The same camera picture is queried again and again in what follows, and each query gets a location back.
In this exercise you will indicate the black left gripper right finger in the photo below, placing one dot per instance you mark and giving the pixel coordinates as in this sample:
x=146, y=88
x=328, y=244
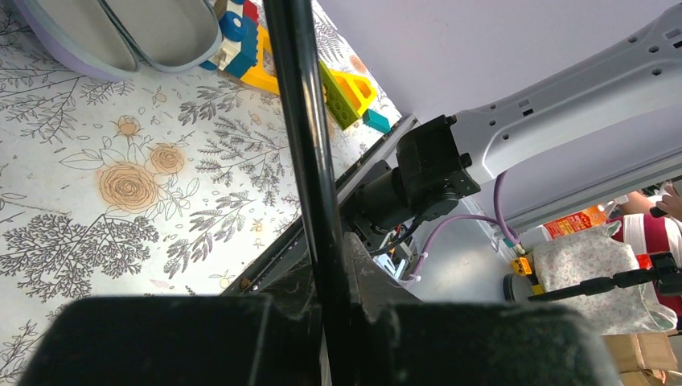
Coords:
x=396, y=339

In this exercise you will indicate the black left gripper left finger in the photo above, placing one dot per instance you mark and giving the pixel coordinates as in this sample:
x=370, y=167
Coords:
x=268, y=338

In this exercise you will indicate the lilac umbrella zip case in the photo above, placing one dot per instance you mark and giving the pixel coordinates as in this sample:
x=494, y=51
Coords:
x=107, y=40

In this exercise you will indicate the pink folding umbrella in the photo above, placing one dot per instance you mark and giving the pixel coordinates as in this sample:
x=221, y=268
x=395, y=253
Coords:
x=311, y=156

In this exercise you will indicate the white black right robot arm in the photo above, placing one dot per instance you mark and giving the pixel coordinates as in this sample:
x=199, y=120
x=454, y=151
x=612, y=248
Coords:
x=450, y=157

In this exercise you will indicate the floral table cloth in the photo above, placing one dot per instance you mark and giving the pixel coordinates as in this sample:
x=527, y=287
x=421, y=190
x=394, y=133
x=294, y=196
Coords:
x=161, y=184

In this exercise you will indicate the floral cloth bag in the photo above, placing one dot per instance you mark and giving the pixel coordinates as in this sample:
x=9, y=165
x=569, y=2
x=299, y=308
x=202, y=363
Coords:
x=592, y=253

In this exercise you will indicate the teal toy brick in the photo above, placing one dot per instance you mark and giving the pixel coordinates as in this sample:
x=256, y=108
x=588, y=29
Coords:
x=376, y=121

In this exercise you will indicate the orange snack packet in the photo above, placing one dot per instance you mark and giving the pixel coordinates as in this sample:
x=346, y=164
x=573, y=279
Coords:
x=581, y=220

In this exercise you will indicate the cardboard box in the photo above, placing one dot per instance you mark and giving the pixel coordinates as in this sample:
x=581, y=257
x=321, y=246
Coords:
x=644, y=359

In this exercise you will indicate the person in striped shirt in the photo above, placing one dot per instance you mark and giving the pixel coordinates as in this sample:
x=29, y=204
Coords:
x=652, y=225

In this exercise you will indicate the yellow toy brick vehicle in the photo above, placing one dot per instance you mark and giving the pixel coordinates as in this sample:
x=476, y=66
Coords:
x=273, y=49

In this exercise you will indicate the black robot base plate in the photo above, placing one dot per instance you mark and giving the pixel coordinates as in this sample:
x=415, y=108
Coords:
x=291, y=245

